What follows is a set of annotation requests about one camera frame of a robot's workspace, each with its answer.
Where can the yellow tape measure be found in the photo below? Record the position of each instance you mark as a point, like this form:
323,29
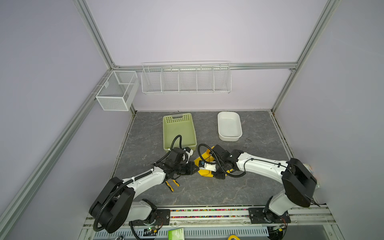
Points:
233,237

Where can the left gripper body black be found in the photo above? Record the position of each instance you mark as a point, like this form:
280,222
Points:
185,169

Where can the yellow black pliers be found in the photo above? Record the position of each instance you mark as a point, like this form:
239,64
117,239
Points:
171,184

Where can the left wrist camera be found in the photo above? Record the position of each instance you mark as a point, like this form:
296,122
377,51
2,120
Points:
188,151

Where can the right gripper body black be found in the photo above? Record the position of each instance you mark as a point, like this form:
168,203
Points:
220,170

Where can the long white wire shelf basket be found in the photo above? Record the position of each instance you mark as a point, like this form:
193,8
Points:
186,77

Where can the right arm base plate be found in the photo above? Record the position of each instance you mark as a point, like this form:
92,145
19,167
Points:
260,215

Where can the green perforated plastic basket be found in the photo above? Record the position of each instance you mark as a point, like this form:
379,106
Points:
179,124

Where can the white oval plastic tub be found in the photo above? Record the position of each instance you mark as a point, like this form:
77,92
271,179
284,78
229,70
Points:
229,126

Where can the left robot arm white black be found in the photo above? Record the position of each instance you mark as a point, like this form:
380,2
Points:
116,203

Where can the small white mesh basket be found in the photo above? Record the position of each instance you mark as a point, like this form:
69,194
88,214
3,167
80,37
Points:
118,91

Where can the yellow paper napkin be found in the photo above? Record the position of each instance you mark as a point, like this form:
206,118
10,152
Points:
212,155

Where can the green white small box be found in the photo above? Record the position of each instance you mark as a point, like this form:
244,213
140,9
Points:
176,234

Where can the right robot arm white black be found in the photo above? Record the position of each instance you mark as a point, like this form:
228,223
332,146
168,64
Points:
298,182

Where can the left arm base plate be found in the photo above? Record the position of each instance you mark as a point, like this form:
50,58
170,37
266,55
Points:
158,217

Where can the aluminium frame rail base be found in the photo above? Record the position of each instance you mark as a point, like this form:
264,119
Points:
216,223

